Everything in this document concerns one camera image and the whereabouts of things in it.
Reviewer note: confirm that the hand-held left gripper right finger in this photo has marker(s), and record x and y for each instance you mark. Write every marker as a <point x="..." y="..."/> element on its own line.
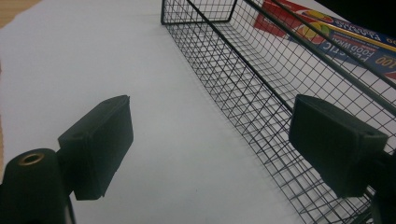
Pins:
<point x="336" y="146"/>

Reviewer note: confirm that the food wrap box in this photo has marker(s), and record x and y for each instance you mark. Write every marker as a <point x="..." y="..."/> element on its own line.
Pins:
<point x="339" y="40"/>

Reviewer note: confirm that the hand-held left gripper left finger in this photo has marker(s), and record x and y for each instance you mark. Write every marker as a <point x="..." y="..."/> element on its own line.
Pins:
<point x="93" y="146"/>

